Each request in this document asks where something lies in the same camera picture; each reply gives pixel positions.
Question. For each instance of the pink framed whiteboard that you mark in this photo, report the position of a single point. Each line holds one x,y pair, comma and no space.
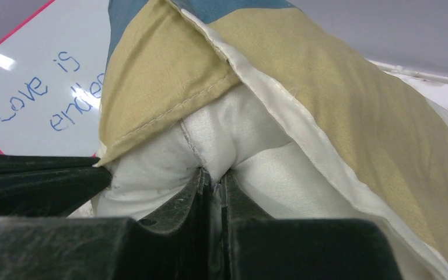
51,79

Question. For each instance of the white pillow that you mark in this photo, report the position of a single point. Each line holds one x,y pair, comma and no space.
232,134

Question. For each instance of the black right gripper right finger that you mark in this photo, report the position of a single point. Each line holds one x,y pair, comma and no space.
235,205

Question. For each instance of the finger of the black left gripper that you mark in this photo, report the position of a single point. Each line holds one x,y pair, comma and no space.
19,164
50,193

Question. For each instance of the blue beige checked pillowcase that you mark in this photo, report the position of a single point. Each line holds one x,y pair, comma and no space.
380,144

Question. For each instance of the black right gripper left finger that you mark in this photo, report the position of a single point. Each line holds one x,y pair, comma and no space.
176,238

